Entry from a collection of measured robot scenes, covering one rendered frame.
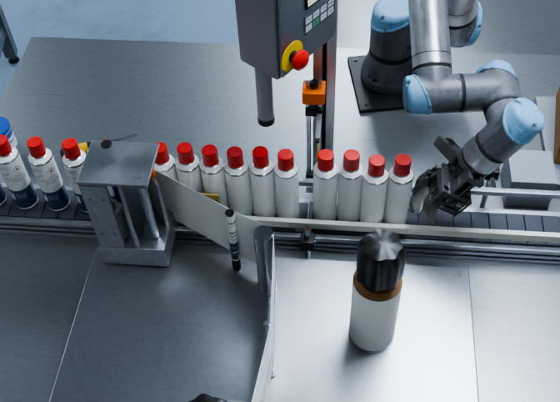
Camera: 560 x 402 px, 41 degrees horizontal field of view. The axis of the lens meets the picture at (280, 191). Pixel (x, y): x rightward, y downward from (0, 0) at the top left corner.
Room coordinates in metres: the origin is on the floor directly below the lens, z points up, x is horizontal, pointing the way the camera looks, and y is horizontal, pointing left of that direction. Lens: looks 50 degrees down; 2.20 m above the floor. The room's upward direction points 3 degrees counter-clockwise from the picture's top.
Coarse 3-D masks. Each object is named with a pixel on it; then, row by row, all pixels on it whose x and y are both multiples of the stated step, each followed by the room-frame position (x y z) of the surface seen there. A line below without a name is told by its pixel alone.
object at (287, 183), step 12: (288, 156) 1.03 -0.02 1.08; (276, 168) 1.04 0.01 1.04; (288, 168) 1.02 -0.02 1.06; (276, 180) 1.03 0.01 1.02; (288, 180) 1.01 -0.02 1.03; (276, 192) 1.03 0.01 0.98; (288, 192) 1.01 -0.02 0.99; (276, 204) 1.03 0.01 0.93; (288, 204) 1.01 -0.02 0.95; (288, 216) 1.01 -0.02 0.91
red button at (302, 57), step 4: (292, 52) 1.05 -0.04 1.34; (296, 52) 1.05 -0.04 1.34; (300, 52) 1.04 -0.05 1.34; (304, 52) 1.04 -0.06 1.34; (292, 56) 1.04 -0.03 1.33; (296, 56) 1.03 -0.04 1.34; (300, 56) 1.03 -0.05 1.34; (304, 56) 1.04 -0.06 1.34; (308, 56) 1.05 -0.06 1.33; (292, 60) 1.03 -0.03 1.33; (296, 60) 1.03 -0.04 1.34; (300, 60) 1.03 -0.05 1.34; (304, 60) 1.03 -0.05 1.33; (308, 60) 1.04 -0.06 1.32; (292, 64) 1.03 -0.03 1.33; (296, 64) 1.03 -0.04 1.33; (300, 64) 1.03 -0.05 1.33; (304, 64) 1.03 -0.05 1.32; (296, 68) 1.03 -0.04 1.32; (300, 68) 1.03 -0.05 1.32
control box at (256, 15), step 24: (240, 0) 1.09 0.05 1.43; (264, 0) 1.05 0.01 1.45; (288, 0) 1.05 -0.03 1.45; (336, 0) 1.15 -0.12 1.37; (240, 24) 1.09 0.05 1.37; (264, 24) 1.05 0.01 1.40; (288, 24) 1.05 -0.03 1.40; (240, 48) 1.09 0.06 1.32; (264, 48) 1.05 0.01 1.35; (288, 48) 1.05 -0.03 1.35; (312, 48) 1.10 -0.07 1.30; (264, 72) 1.05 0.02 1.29; (288, 72) 1.05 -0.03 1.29
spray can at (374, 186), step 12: (372, 156) 1.02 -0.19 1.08; (372, 168) 1.00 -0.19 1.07; (384, 168) 1.01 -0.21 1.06; (372, 180) 0.99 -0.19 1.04; (384, 180) 0.99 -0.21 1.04; (372, 192) 0.99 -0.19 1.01; (384, 192) 0.99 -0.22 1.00; (372, 204) 0.99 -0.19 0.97; (384, 204) 1.00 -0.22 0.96; (360, 216) 1.01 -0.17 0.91; (372, 216) 0.99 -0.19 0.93
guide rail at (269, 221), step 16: (272, 224) 1.00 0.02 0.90; (288, 224) 1.00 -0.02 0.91; (304, 224) 0.99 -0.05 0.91; (320, 224) 0.99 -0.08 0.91; (336, 224) 0.98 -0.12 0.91; (352, 224) 0.98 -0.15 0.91; (368, 224) 0.98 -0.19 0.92; (384, 224) 0.98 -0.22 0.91; (400, 224) 0.97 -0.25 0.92; (528, 240) 0.93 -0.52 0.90; (544, 240) 0.93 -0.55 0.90
